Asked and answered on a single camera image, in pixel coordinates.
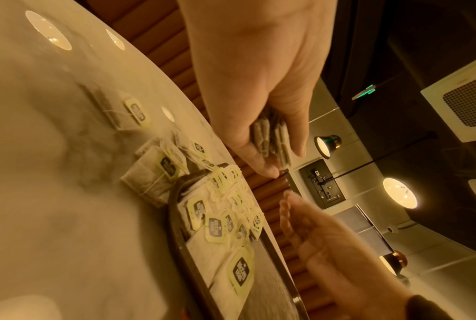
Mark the large tea bag yellow tag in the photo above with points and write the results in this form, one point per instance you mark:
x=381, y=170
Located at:
x=150, y=175

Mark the flat tea bag yellow tag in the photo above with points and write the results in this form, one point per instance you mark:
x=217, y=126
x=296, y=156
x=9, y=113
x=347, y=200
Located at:
x=115, y=107

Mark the green exit sign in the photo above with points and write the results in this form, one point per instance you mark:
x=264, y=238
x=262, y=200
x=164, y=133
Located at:
x=363, y=92

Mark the dark oval metal tray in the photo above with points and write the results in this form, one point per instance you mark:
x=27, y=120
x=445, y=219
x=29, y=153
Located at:
x=273, y=275

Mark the person's left hand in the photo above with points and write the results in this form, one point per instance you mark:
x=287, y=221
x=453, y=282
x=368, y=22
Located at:
x=253, y=62

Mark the copper dome wall lamp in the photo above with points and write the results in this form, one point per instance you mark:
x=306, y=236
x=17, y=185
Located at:
x=394, y=264

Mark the small white security camera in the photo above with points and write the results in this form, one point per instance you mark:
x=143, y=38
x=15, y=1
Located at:
x=392, y=229

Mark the bundle of grey tea bags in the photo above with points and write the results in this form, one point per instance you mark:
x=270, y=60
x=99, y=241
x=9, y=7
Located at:
x=270, y=137

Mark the round glowing white lamp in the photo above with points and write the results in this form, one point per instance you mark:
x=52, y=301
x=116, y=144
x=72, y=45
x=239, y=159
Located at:
x=400, y=193

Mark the pile of tagged tea bags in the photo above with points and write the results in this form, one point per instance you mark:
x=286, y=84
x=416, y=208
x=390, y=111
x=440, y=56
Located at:
x=222, y=231

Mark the small tea bag yellow tag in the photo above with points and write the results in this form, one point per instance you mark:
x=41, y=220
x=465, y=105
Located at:
x=190, y=148

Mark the person's right hand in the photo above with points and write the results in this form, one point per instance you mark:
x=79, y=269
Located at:
x=332, y=250

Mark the brass dome wall lamp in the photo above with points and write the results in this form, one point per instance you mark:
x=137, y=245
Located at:
x=326, y=145

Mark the white ceiling air vent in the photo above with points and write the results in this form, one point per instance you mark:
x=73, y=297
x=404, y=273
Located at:
x=463, y=103

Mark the black wall socket panel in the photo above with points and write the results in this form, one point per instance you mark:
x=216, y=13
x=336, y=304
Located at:
x=322, y=184

